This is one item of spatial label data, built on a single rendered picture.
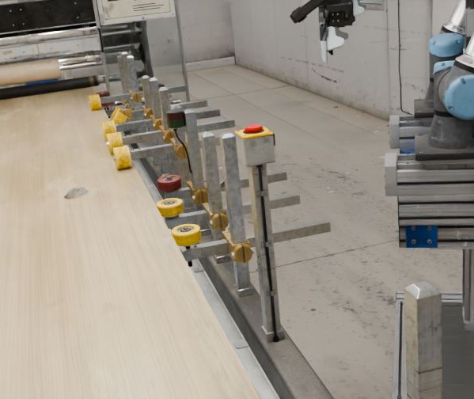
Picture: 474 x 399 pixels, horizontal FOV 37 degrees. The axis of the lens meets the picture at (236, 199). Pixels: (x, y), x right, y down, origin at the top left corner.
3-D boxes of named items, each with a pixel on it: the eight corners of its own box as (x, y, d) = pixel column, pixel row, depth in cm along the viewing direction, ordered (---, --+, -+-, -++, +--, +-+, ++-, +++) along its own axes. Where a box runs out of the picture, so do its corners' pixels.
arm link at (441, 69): (473, 101, 200) (474, 53, 196) (484, 111, 188) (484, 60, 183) (430, 104, 202) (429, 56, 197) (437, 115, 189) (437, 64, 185)
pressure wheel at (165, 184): (182, 203, 247) (177, 172, 244) (186, 210, 240) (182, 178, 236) (159, 207, 246) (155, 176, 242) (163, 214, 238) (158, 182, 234)
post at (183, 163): (195, 226, 271) (179, 103, 256) (197, 229, 268) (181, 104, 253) (186, 228, 271) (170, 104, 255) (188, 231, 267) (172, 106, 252)
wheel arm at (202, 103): (206, 105, 340) (205, 99, 339) (207, 106, 337) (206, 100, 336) (130, 116, 332) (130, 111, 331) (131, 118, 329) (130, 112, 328)
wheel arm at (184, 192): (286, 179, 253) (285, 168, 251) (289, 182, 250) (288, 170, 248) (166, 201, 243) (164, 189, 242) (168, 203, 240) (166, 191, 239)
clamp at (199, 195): (201, 192, 249) (199, 178, 247) (210, 203, 237) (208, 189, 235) (186, 195, 248) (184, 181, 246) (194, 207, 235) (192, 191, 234)
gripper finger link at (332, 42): (343, 57, 171) (344, 23, 173) (319, 58, 172) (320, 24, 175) (345, 62, 174) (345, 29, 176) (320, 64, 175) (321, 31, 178)
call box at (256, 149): (267, 157, 164) (263, 125, 161) (276, 165, 157) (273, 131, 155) (237, 163, 162) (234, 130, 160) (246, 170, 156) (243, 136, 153)
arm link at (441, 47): (426, 79, 237) (426, 38, 233) (430, 72, 249) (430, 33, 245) (464, 77, 233) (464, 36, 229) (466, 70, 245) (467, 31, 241)
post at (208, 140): (228, 275, 225) (211, 130, 210) (231, 280, 222) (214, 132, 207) (218, 278, 225) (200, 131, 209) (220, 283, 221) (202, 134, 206)
